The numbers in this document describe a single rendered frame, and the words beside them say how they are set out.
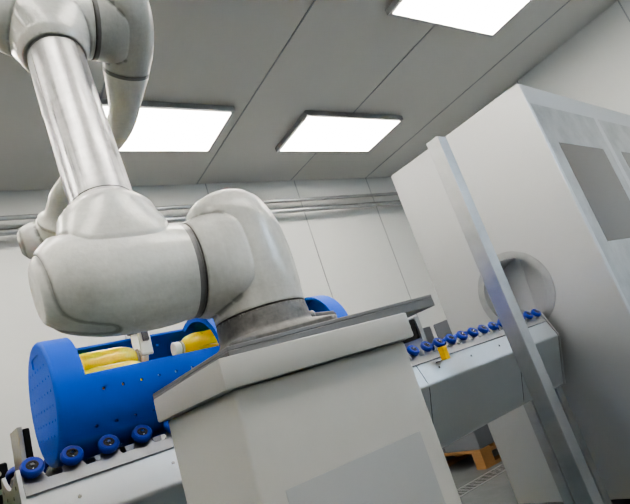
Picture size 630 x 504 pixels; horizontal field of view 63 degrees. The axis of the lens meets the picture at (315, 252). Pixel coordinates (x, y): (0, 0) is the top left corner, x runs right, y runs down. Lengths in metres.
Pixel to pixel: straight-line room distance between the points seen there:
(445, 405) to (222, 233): 1.28
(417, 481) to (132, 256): 0.50
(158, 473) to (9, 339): 3.62
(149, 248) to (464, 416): 1.48
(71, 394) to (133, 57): 0.73
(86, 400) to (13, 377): 3.50
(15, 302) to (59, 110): 3.97
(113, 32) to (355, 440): 0.91
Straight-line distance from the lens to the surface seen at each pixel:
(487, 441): 4.52
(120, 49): 1.22
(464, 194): 2.01
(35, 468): 1.23
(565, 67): 6.01
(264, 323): 0.78
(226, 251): 0.79
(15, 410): 4.69
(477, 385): 2.05
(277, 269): 0.81
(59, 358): 1.26
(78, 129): 0.94
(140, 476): 1.27
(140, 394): 1.28
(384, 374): 0.78
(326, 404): 0.71
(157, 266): 0.75
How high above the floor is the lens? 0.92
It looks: 15 degrees up
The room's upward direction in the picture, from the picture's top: 18 degrees counter-clockwise
